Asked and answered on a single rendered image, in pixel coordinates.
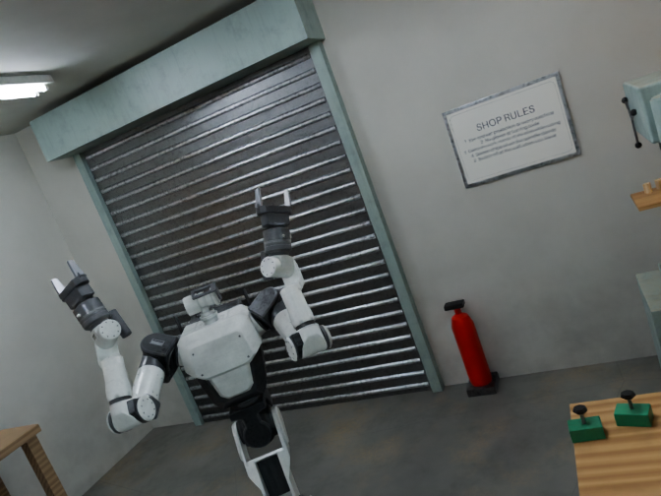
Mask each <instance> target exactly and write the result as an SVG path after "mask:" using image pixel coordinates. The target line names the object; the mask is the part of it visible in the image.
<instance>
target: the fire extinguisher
mask: <svg viewBox="0 0 661 496"><path fill-rule="evenodd" d="M464 304H465V302H464V299H461V300H456V301H452V302H448V303H446V304H445V306H444V309H445V311H450V310H454V313H455V314H454V315H453V316H452V317H451V329H452V331H453V334H454V337H455V340H456V343H457V346H458V349H459V352H460V355H461V357H462V360H463V363H464V366H465V369H466V372H467V375H468V378H469V381H468V385H467V389H466V393H467V394H468V397H469V398H471V397H479V396H486V395H493V394H496V393H497V391H498V386H499V379H500V377H499V374H498V372H491V371H490V368H489V365H488V363H487V360H486V357H485V354H484V351H483V348H482V345H481V342H480V340H479V337H478V334H477V331H476V328H475V325H474V322H473V320H472V319H471V318H470V317H469V315H468V314H467V313H464V312H461V310H460V308H463V307H464Z"/></svg>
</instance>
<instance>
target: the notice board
mask: <svg viewBox="0 0 661 496"><path fill-rule="evenodd" d="M442 115H443V118H444V121H445V124H446V127H447V131H448V134H449V137H450V140H451V145H452V148H453V151H454V154H455V157H456V160H457V163H458V167H459V170H460V173H461V176H462V179H463V182H464V185H465V188H466V189H467V188H470V187H473V186H477V185H480V184H483V183H487V182H490V181H493V180H497V179H500V178H504V177H507V176H510V175H514V174H517V173H520V172H523V171H526V170H529V169H533V168H536V167H540V166H543V165H546V164H550V163H553V162H556V161H560V160H563V159H566V158H570V157H573V156H576V155H581V152H580V148H579V145H578V141H577V138H576V134H575V130H574V128H573V124H572V121H571V115H570V111H569V108H568V104H567V100H566V97H565V93H564V90H563V86H562V83H561V79H560V76H559V72H558V71H557V72H554V73H552V74H549V75H546V76H543V77H541V78H538V79H535V80H533V81H530V82H527V83H524V84H522V85H519V86H516V87H513V88H511V89H508V90H505V91H502V92H500V93H495V94H492V95H490V96H487V97H484V98H481V99H479V100H476V101H473V102H470V103H468V104H465V105H463V106H460V107H458V108H455V109H452V110H449V111H447V112H444V113H442Z"/></svg>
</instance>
